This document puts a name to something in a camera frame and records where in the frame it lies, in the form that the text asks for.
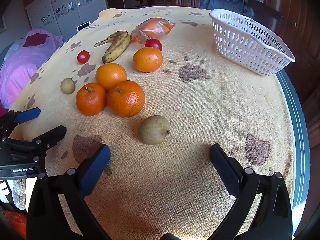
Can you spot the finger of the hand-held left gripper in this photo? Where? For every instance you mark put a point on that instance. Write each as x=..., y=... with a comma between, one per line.
x=27, y=115
x=52, y=135

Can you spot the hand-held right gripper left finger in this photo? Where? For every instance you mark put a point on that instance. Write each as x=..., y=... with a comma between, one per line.
x=96, y=172

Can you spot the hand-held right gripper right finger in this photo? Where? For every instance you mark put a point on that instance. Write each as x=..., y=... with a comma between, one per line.
x=225, y=171

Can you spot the red tomato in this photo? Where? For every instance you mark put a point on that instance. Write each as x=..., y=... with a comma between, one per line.
x=154, y=45
x=83, y=56

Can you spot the spotted yellow banana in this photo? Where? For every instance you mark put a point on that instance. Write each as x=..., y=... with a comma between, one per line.
x=117, y=46

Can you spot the white plastic basket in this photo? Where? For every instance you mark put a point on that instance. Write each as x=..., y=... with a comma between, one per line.
x=240, y=42

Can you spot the plastic bag with orange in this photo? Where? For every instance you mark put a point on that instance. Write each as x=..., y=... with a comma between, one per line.
x=152, y=28

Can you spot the grey stuffed toy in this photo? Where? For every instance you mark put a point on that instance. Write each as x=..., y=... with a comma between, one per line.
x=18, y=192

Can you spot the pink bedding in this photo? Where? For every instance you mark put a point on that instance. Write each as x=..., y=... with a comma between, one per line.
x=20, y=67

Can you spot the small brown round fruit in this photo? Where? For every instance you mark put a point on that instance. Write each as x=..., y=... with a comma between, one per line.
x=67, y=85

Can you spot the mandarin with green stem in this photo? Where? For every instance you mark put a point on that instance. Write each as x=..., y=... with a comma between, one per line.
x=126, y=98
x=90, y=99

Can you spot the yellow paw print blanket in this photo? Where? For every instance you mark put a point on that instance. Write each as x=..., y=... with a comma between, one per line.
x=200, y=120

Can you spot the large brown round fruit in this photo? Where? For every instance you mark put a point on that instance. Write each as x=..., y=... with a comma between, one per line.
x=154, y=130

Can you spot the red cloth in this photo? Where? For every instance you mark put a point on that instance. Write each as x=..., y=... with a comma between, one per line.
x=35, y=40

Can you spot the grey striped mat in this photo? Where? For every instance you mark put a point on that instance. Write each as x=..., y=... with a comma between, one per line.
x=297, y=135

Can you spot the smooth orange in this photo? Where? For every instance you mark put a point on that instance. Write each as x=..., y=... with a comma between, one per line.
x=147, y=59
x=110, y=76

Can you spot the white tablet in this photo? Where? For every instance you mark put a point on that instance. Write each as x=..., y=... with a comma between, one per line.
x=83, y=26

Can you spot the dark wooden chair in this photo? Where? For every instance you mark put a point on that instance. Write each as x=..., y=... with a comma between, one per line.
x=265, y=15

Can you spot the brown wooden door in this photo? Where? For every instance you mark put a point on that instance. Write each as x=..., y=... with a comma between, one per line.
x=292, y=10

